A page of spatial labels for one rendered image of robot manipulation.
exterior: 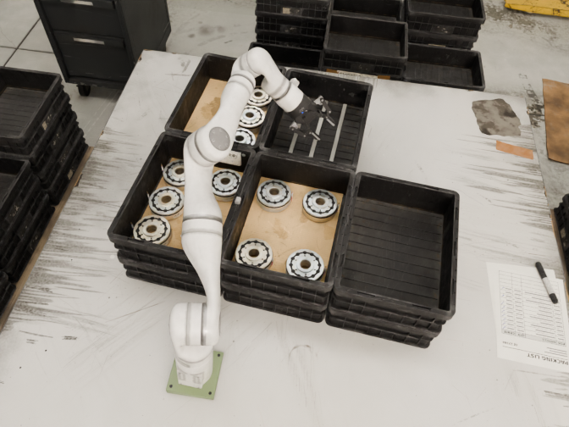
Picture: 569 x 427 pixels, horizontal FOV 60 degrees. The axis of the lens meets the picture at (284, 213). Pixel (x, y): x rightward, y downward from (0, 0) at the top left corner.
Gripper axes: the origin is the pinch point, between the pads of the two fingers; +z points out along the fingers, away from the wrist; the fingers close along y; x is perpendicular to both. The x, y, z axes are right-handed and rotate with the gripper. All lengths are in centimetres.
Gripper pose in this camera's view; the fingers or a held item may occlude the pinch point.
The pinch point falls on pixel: (323, 129)
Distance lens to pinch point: 156.3
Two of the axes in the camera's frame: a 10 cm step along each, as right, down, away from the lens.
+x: -2.2, -6.0, 7.7
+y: 7.1, -6.4, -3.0
